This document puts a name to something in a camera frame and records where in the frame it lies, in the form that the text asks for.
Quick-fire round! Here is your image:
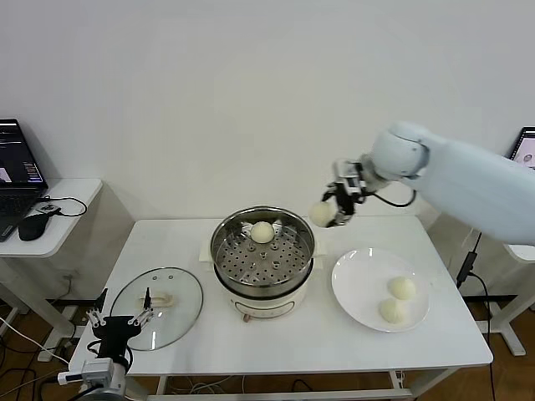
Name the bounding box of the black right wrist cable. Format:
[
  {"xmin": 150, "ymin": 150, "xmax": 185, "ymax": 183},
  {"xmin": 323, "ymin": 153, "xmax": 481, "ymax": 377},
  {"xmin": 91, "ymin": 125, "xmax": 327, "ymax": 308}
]
[{"xmin": 374, "ymin": 190, "xmax": 419, "ymax": 209}]

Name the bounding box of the stainless steel steamer pot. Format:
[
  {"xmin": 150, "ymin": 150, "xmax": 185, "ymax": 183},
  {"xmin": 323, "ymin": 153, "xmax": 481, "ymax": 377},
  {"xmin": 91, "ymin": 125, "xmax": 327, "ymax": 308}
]
[{"xmin": 200, "ymin": 206, "xmax": 330, "ymax": 296}]

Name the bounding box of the white side table rounded corner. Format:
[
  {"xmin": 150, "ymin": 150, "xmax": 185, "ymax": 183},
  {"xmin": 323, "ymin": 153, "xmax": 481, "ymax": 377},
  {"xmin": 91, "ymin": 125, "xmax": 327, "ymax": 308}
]
[{"xmin": 0, "ymin": 178, "xmax": 104, "ymax": 340}]

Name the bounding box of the black laptop with pink windows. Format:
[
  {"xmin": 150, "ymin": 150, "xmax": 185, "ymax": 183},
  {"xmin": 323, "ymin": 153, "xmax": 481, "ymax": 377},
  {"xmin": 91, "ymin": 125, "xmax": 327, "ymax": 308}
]
[{"xmin": 0, "ymin": 118, "xmax": 50, "ymax": 242}]

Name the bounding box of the white floor cable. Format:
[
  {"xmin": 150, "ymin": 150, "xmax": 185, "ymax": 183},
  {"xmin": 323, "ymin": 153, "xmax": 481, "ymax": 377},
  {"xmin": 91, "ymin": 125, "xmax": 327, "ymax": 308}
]
[{"xmin": 0, "ymin": 313, "xmax": 70, "ymax": 365}]

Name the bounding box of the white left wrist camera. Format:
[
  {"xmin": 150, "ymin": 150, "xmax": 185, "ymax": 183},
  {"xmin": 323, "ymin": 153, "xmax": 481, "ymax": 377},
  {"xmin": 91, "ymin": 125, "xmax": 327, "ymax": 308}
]
[{"xmin": 57, "ymin": 361, "xmax": 115, "ymax": 384}]

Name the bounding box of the white round plate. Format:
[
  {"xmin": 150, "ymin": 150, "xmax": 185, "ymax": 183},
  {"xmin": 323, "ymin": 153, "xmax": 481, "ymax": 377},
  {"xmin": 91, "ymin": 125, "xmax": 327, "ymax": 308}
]
[{"xmin": 331, "ymin": 247, "xmax": 431, "ymax": 334}]

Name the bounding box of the cream electric cooker base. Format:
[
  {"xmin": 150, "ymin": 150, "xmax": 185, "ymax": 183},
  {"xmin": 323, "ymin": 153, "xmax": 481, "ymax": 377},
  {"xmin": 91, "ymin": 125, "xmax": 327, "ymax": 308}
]
[{"xmin": 212, "ymin": 258, "xmax": 313, "ymax": 323}]

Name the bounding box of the white main table frame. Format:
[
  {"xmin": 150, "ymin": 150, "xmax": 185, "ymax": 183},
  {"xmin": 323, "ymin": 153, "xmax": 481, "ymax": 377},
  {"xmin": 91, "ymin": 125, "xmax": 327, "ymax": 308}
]
[{"xmin": 125, "ymin": 367, "xmax": 461, "ymax": 401}]

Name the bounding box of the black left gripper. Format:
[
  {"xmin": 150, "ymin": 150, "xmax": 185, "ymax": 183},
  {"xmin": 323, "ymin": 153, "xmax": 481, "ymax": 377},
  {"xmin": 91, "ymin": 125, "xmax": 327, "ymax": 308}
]
[{"xmin": 84, "ymin": 286, "xmax": 155, "ymax": 362}]

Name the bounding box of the black cable with adapter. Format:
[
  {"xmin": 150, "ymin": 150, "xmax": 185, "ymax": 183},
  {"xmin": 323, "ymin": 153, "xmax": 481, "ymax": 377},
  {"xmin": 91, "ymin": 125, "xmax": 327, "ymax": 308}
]
[{"xmin": 456, "ymin": 231, "xmax": 499, "ymax": 401}]

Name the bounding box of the black usb hub cable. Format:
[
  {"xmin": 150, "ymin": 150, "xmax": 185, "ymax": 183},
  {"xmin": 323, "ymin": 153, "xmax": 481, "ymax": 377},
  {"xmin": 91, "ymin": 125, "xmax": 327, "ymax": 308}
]
[{"xmin": 43, "ymin": 195, "xmax": 89, "ymax": 217}]

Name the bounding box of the round glass pot lid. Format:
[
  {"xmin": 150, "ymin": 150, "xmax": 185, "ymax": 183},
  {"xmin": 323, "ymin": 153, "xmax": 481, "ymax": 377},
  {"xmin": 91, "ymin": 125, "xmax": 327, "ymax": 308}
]
[{"xmin": 110, "ymin": 266, "xmax": 205, "ymax": 351}]

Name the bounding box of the white floor power strip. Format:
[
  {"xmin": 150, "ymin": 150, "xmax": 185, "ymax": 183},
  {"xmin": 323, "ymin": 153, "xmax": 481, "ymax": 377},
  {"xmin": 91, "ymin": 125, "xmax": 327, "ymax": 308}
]
[{"xmin": 37, "ymin": 345, "xmax": 71, "ymax": 363}]

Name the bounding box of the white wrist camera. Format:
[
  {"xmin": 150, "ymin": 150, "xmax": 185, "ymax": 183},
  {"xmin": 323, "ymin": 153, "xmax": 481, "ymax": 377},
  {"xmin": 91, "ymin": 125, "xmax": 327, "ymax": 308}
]
[
  {"xmin": 333, "ymin": 160, "xmax": 363, "ymax": 194},
  {"xmin": 57, "ymin": 361, "xmax": 115, "ymax": 384}
]

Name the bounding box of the grey laptop with white cable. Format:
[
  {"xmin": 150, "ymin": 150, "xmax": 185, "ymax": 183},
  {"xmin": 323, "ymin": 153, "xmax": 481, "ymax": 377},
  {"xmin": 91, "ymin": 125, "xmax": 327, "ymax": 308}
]
[{"xmin": 507, "ymin": 126, "xmax": 535, "ymax": 170}]

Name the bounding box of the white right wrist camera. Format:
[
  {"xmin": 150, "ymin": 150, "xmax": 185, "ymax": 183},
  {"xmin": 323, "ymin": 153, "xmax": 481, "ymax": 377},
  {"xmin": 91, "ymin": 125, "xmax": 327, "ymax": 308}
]
[{"xmin": 333, "ymin": 160, "xmax": 363, "ymax": 194}]

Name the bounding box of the white steamed baozi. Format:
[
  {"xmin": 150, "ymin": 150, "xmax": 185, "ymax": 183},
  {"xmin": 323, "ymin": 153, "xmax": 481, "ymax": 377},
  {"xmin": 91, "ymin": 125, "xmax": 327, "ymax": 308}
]
[
  {"xmin": 378, "ymin": 297, "xmax": 410, "ymax": 325},
  {"xmin": 388, "ymin": 276, "xmax": 419, "ymax": 302},
  {"xmin": 250, "ymin": 221, "xmax": 276, "ymax": 245},
  {"xmin": 308, "ymin": 201, "xmax": 337, "ymax": 228}
]

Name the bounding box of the black computer mouse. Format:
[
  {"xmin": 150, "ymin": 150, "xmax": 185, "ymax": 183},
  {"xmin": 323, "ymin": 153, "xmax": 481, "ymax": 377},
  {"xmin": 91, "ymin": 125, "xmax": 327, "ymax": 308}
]
[{"xmin": 18, "ymin": 212, "xmax": 51, "ymax": 241}]

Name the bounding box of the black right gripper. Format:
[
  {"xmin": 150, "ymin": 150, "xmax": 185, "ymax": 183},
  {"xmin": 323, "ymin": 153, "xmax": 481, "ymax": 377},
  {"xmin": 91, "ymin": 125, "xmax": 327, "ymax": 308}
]
[{"xmin": 320, "ymin": 181, "xmax": 370, "ymax": 230}]

